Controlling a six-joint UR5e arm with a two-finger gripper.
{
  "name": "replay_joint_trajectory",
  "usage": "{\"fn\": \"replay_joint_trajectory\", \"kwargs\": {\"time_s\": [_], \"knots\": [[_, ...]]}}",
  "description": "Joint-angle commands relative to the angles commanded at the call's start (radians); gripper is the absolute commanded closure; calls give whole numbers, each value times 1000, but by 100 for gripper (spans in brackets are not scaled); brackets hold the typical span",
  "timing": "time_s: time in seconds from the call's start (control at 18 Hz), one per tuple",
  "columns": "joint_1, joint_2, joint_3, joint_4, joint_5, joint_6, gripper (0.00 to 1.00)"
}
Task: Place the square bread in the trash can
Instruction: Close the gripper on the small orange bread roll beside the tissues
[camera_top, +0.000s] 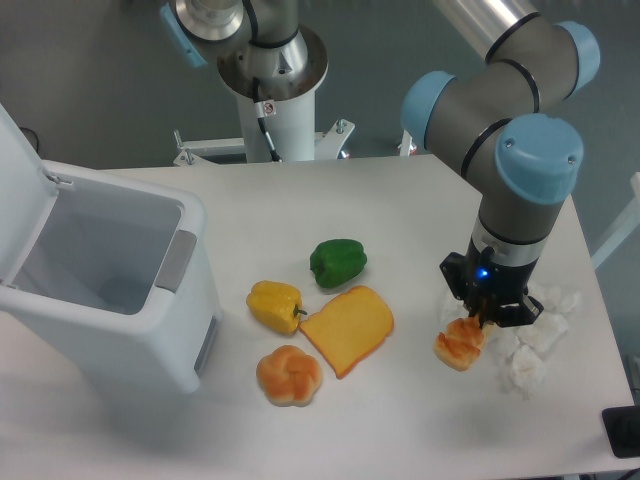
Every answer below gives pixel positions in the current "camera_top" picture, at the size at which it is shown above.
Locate black device at edge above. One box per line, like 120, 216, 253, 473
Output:
601, 405, 640, 459

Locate round knotted bread roll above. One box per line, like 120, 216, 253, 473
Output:
256, 345, 323, 407

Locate white metal base frame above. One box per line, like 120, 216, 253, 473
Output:
172, 118, 419, 167

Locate green bell pepper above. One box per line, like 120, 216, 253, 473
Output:
310, 239, 368, 289

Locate square toast bread slice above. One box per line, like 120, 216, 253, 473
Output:
300, 285, 395, 379

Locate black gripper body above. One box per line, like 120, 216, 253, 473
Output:
439, 243, 544, 328

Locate white trash can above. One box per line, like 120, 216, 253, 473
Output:
1, 114, 222, 393

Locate crumpled white paper tissue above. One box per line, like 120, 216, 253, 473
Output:
489, 283, 583, 399

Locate small glazed bread pastry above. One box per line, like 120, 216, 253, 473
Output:
433, 317, 487, 372

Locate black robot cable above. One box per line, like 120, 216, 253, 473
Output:
251, 77, 284, 163

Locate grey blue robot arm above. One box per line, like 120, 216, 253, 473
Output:
160, 1, 600, 328

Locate yellow bell pepper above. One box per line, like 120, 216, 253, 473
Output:
246, 280, 306, 335

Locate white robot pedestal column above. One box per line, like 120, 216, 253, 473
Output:
236, 93, 315, 163

